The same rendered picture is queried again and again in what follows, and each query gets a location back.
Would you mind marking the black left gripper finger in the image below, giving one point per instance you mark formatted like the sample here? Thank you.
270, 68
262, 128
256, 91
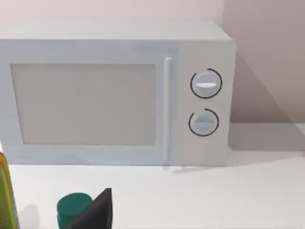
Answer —
97, 212

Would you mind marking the teal bottle cap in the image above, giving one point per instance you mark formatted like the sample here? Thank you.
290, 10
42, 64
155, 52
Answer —
71, 207

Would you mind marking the yellow green bottle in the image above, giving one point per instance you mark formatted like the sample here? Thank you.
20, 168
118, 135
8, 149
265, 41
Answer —
6, 195

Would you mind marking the microwave oven door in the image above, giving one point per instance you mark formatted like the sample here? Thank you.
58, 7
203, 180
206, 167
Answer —
83, 105

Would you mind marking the small microwave knob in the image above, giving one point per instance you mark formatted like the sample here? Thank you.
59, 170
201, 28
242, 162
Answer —
203, 122

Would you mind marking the large microwave knob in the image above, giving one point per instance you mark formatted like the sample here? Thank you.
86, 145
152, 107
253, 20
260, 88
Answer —
206, 83

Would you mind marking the pale microwave oven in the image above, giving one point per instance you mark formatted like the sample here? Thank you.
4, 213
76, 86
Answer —
202, 47

